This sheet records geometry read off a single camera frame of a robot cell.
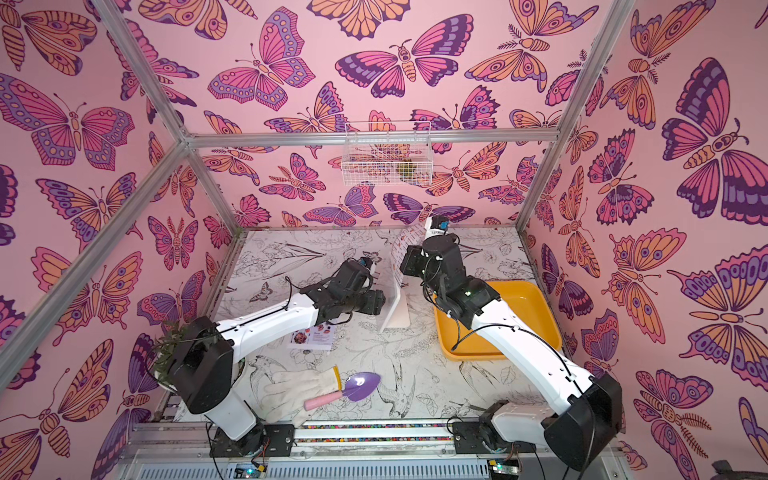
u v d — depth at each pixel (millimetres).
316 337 920
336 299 651
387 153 960
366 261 777
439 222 635
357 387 827
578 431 377
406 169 942
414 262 649
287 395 812
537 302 913
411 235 778
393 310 812
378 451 730
